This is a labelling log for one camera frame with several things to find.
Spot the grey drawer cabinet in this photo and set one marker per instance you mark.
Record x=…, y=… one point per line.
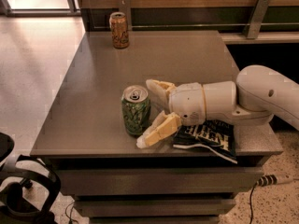
x=112, y=180

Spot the green soda can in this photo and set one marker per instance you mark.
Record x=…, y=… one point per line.
x=135, y=104

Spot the thin metal rail rod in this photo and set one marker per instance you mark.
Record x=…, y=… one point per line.
x=289, y=25

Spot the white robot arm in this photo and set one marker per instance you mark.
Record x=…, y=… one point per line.
x=257, y=95

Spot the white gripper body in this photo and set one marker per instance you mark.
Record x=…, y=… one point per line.
x=187, y=103

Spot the white power strip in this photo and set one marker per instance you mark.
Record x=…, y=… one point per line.
x=268, y=180

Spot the metal rail bracket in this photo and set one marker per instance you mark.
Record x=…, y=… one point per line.
x=252, y=28
x=124, y=6

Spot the right metal rail bracket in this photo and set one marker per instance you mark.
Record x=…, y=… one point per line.
x=252, y=28

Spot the orange soda can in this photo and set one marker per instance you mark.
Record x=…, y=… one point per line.
x=119, y=30

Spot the left metal rail bracket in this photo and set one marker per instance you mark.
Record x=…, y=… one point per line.
x=124, y=6

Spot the blue Kettle chips bag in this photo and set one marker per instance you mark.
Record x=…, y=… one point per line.
x=215, y=135

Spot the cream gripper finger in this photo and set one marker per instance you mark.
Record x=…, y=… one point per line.
x=162, y=127
x=161, y=91

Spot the black office chair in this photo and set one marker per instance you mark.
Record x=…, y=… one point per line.
x=14, y=209

